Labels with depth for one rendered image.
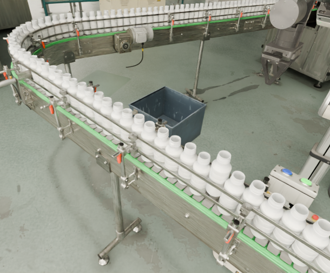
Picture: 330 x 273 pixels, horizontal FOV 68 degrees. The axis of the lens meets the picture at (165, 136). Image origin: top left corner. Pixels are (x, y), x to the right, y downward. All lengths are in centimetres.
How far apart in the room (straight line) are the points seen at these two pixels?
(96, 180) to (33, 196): 50
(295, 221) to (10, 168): 231
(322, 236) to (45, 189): 200
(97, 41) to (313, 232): 206
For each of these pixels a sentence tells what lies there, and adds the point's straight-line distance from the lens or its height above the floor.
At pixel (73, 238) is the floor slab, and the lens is 198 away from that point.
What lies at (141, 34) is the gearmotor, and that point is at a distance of 229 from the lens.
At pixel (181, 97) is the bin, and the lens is 152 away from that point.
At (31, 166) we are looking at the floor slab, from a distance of 254.
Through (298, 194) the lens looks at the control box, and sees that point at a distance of 88.
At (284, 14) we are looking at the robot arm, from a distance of 61.
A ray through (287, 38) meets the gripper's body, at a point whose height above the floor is 151.
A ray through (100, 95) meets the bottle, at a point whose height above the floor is 115.
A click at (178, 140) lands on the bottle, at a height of 115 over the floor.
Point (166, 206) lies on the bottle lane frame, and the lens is 99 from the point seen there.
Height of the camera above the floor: 169
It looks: 39 degrees down
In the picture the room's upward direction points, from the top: 4 degrees clockwise
